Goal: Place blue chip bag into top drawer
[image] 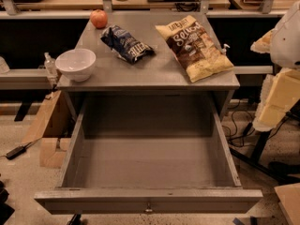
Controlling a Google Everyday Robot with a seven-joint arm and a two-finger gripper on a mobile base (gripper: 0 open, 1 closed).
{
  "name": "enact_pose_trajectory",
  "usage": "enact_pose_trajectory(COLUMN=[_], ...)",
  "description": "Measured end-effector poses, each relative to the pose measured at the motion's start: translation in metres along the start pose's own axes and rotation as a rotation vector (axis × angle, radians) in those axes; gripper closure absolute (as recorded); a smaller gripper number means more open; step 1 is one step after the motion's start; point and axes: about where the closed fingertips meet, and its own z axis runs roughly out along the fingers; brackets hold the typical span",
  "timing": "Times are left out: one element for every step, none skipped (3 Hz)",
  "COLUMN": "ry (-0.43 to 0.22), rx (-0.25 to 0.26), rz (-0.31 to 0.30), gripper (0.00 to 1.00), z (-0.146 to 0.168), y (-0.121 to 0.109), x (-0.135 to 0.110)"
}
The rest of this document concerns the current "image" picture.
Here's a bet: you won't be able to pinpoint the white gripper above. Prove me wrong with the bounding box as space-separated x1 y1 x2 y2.
250 1 300 131

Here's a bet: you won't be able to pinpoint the black power adapter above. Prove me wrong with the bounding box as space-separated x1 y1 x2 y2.
6 146 26 160

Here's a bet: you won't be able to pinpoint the open grey top drawer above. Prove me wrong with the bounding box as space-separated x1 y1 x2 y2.
35 92 263 214

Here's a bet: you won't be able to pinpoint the blue chip bag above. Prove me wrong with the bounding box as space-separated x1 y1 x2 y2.
100 24 155 64

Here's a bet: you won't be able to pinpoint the yellow brown chip bag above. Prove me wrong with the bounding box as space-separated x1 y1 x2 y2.
156 15 233 83

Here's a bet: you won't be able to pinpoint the clear sanitizer bottle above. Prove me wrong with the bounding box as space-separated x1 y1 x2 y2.
44 52 57 76

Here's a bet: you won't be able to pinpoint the black floor cables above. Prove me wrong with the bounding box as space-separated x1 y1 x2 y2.
221 100 292 148

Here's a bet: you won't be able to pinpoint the cardboard box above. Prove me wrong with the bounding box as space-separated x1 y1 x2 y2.
22 91 71 169

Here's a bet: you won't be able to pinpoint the grey cabinet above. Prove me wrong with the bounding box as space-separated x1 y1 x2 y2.
58 11 239 121

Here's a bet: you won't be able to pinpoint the small pump bottle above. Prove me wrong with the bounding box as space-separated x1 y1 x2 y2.
222 43 231 55

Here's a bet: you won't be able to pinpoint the cardboard sheet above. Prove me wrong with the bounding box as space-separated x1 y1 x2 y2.
275 183 300 225

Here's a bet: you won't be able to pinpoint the red apple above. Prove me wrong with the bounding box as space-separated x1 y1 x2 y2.
90 9 108 29

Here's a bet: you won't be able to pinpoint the white bowl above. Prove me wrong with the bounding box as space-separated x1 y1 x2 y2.
55 49 97 82

